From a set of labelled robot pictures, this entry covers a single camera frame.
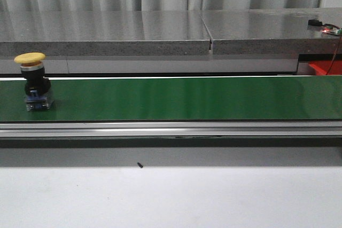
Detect yellow mushroom push button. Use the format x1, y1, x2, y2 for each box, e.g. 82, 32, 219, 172
14, 52, 53, 111

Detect red tray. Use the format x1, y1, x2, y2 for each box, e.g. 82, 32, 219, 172
309, 60, 342, 75

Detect small green circuit board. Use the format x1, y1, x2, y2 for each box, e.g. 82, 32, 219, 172
308, 19, 341, 36

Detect red black wire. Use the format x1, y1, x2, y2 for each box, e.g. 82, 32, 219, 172
325, 35, 342, 76

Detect aluminium conveyor frame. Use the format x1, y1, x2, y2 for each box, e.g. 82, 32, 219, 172
1, 77, 341, 139

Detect grey stone bench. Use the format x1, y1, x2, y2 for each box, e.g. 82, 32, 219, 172
1, 8, 341, 76

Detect green conveyor belt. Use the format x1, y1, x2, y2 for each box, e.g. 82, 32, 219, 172
1, 76, 341, 122

